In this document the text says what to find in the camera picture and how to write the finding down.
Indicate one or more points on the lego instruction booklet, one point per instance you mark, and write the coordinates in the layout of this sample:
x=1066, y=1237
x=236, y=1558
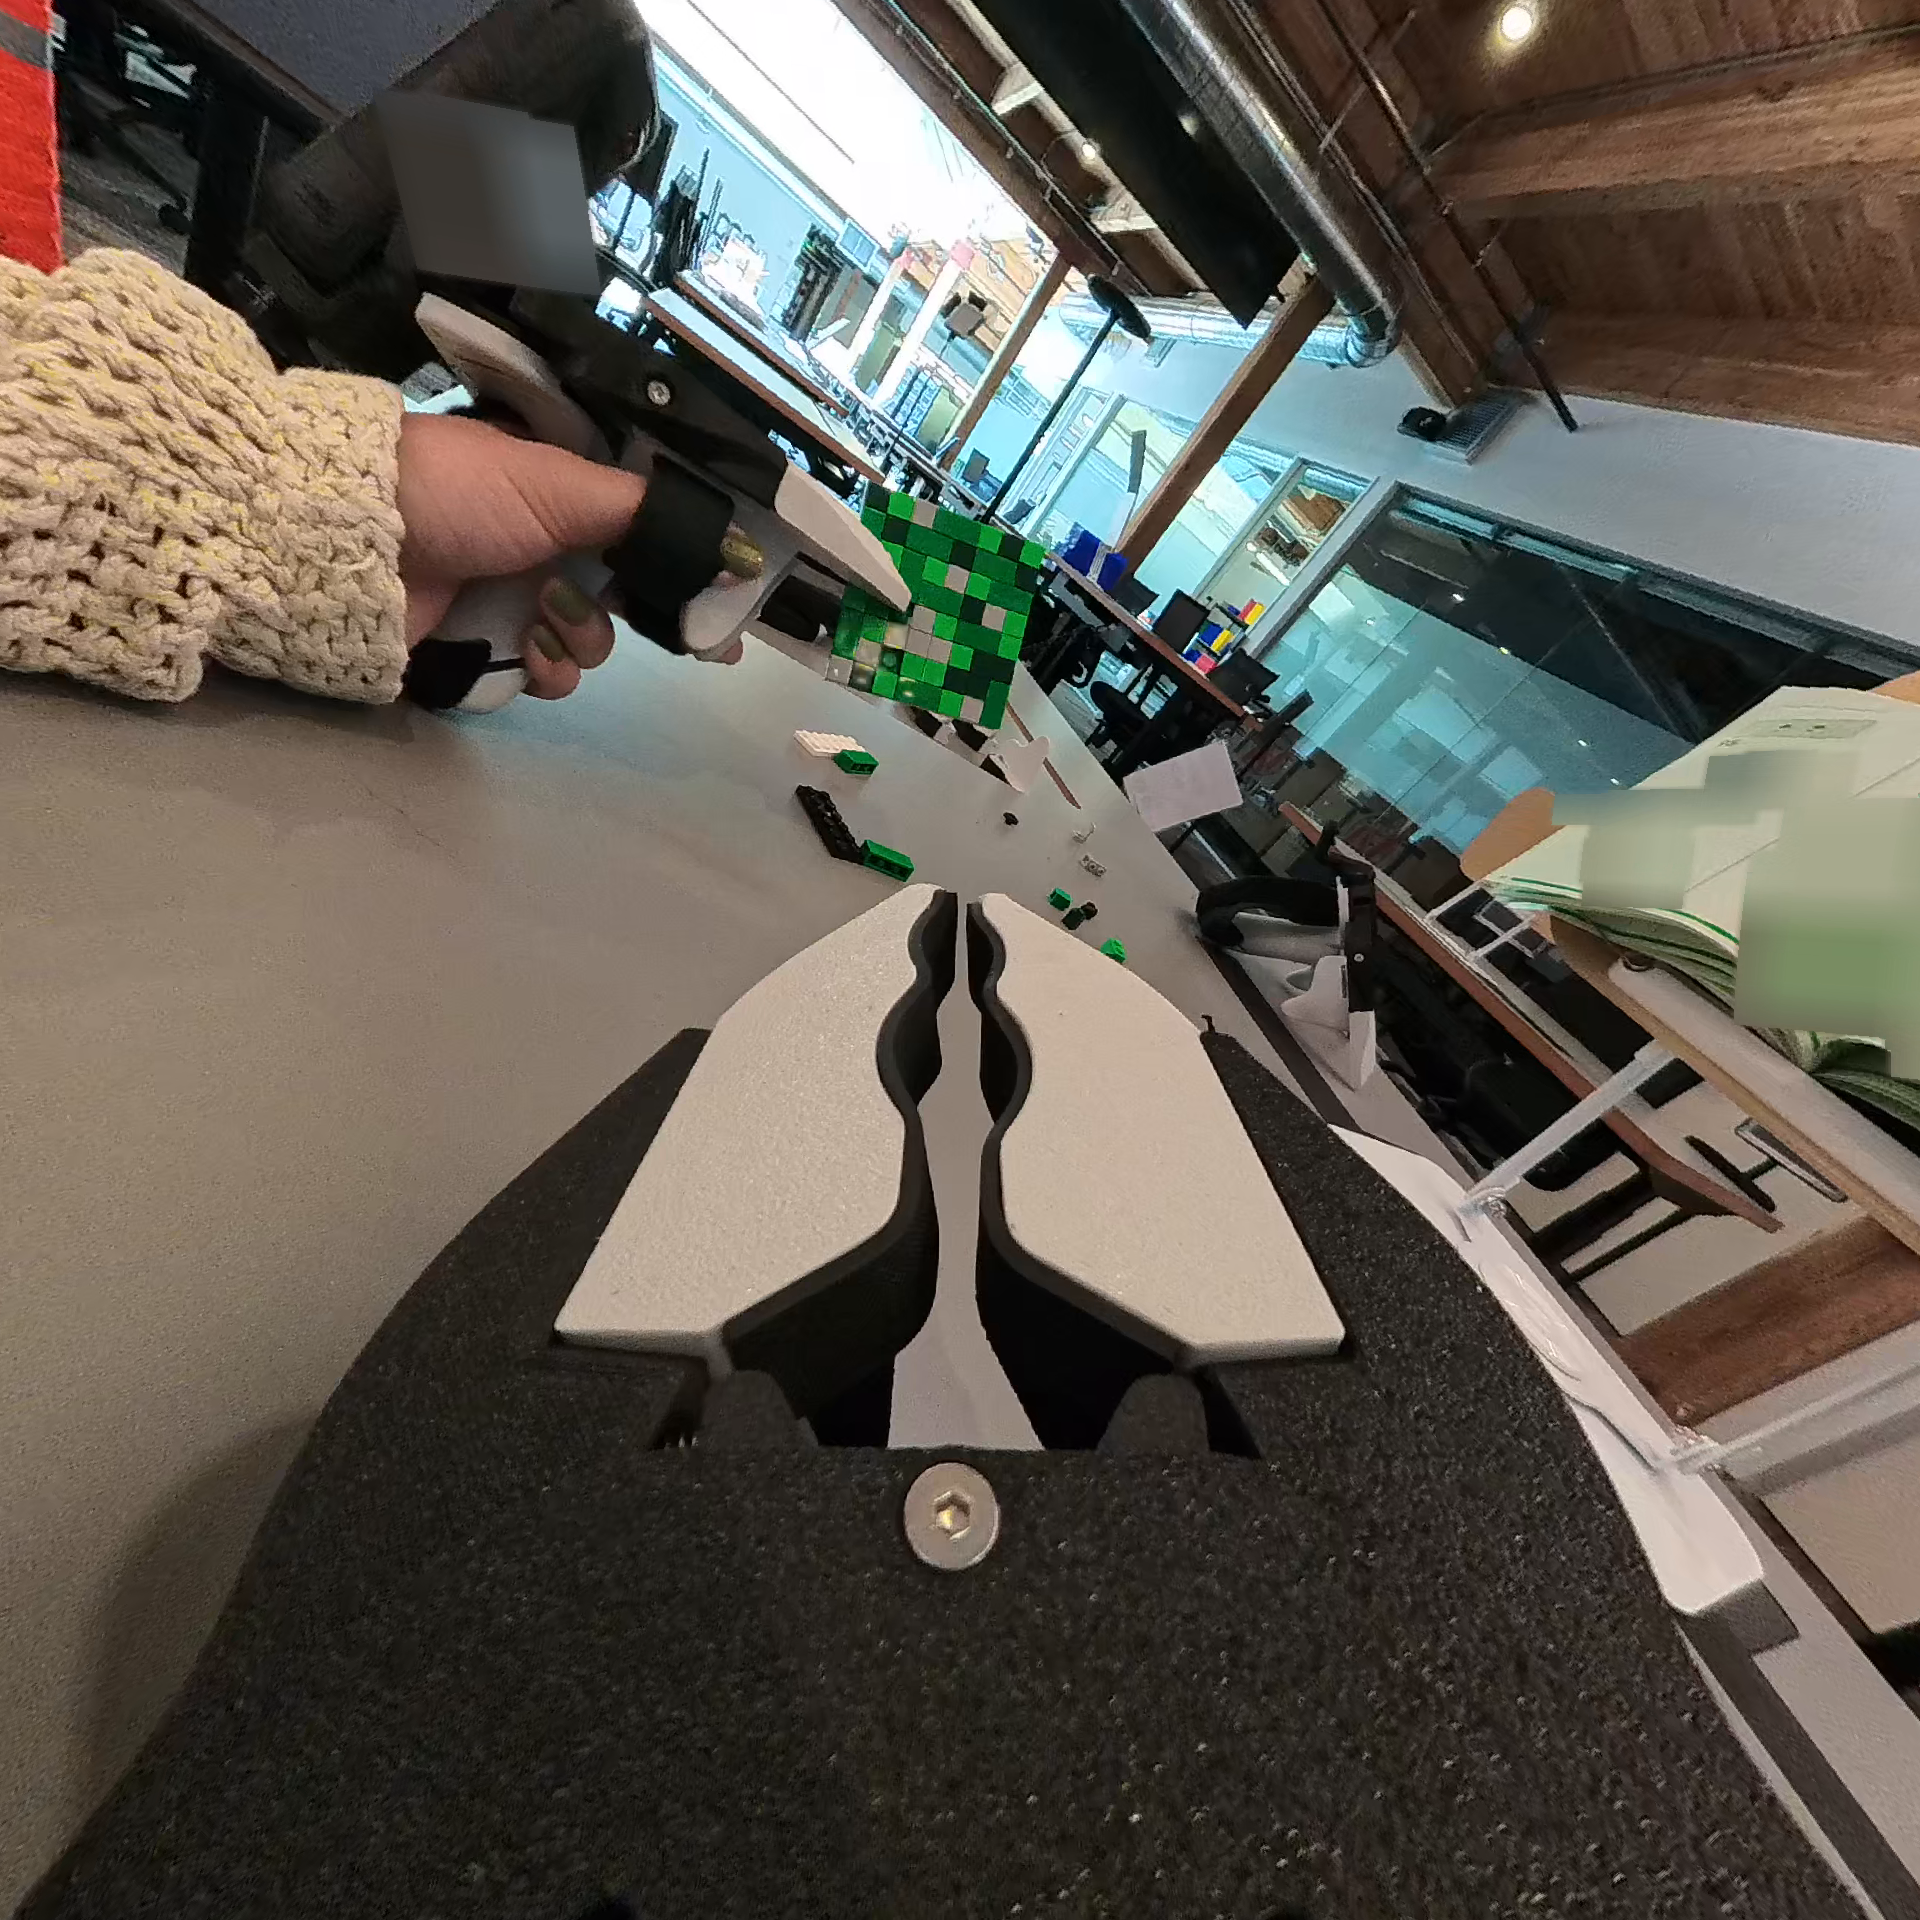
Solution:
x=1619, y=922

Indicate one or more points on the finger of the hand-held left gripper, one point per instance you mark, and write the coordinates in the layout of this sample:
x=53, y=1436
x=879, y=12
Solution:
x=722, y=618
x=838, y=539

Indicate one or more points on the blue storage bins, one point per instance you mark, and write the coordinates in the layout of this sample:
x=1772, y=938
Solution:
x=1094, y=557

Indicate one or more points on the person's left hand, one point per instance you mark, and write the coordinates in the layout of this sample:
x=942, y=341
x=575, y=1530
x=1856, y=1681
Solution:
x=480, y=510

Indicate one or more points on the small green lego pieces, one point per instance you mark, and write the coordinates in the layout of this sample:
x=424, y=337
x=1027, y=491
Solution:
x=1057, y=899

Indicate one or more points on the ceiling-hung black screen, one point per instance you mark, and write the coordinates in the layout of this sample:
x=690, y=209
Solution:
x=1139, y=135

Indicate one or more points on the grey wall vent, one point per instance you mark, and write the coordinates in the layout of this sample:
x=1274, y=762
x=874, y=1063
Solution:
x=1475, y=419

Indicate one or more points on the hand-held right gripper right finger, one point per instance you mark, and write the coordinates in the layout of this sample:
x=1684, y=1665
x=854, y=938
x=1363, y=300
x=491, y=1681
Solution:
x=1155, y=1182

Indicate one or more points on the black floor lamp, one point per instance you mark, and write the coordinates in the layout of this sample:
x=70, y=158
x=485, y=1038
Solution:
x=1116, y=306

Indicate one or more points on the white-topped long table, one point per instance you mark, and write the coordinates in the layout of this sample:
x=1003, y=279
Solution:
x=752, y=380

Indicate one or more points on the black lego plate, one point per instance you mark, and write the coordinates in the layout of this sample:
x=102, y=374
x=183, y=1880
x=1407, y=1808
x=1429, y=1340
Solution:
x=828, y=819

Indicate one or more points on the white paper sheet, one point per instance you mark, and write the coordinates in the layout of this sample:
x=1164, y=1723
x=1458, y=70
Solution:
x=1185, y=787

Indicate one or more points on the silver ventilation duct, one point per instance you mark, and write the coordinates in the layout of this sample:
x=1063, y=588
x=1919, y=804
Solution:
x=1274, y=152

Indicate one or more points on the white book stand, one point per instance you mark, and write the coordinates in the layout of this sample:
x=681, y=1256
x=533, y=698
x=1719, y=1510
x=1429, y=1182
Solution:
x=1619, y=1486

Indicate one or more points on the green mosaic lego plate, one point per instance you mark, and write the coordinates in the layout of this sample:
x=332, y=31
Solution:
x=958, y=599

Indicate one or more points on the detached white gripper jaw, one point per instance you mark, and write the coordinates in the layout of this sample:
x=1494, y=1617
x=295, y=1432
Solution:
x=948, y=732

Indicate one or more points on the security camera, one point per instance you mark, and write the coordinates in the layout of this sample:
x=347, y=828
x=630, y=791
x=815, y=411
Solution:
x=1423, y=419

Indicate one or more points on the red fabric panel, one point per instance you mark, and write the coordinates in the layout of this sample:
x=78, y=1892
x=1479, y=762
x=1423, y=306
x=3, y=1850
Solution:
x=27, y=135

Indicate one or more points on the wooden support post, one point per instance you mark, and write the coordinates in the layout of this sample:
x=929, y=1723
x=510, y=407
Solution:
x=1218, y=407

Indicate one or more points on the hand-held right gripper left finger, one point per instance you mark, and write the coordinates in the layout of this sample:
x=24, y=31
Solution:
x=765, y=1174

